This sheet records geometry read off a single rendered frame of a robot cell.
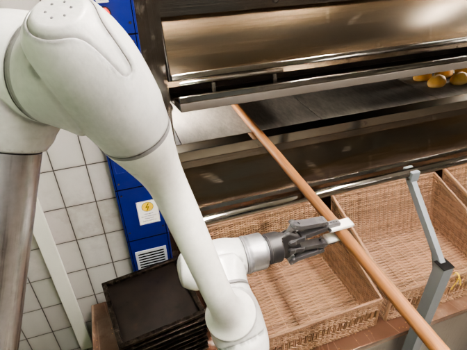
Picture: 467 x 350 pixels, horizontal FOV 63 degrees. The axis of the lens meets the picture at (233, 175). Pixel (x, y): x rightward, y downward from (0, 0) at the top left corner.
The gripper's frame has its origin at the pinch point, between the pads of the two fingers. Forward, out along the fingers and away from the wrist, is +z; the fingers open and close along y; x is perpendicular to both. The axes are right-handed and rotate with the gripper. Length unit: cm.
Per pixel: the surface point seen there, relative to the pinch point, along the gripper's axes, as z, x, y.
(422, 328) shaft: -0.6, 30.5, -1.0
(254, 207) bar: -16.0, -18.4, 1.8
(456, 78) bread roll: 107, -72, -2
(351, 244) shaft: -0.5, 6.6, -1.2
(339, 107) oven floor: 43, -69, 1
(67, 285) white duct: -79, -53, 48
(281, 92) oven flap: 1.3, -40.8, -21.9
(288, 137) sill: 12, -55, 3
